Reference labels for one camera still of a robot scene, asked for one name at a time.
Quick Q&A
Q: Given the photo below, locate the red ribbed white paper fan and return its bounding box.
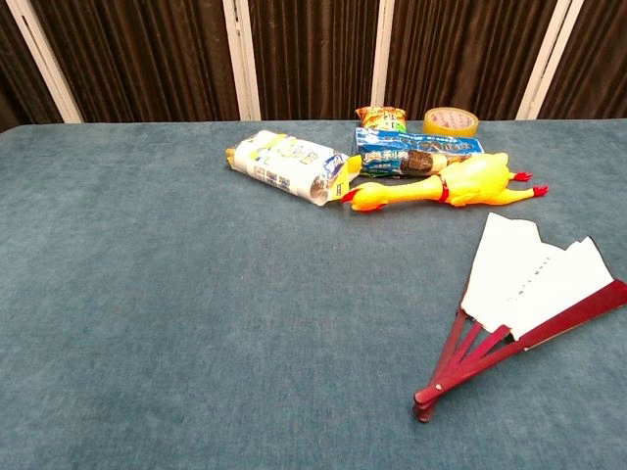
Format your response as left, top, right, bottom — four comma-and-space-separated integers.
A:
411, 211, 627, 425

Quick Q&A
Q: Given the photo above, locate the white and yellow biscuit pack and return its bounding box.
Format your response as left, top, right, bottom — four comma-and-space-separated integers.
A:
224, 128, 363, 209

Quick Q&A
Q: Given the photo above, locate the blue cookie box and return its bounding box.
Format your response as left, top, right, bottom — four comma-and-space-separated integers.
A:
353, 125, 486, 178

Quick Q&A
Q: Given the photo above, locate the blue felt table cover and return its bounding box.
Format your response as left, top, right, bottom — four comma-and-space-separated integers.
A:
0, 118, 627, 470

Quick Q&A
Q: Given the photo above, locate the orange snack bag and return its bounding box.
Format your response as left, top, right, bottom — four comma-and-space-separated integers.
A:
354, 106, 409, 133

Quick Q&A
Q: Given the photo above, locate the yellow packing tape roll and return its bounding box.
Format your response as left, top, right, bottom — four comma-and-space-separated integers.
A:
422, 108, 479, 140

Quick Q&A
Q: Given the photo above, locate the yellow rubber chicken toy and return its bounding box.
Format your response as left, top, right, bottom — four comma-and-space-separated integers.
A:
341, 152, 550, 213

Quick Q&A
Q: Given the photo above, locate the white partition post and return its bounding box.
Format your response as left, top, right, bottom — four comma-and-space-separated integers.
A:
4, 0, 83, 124
221, 0, 262, 122
515, 0, 573, 121
369, 0, 396, 121

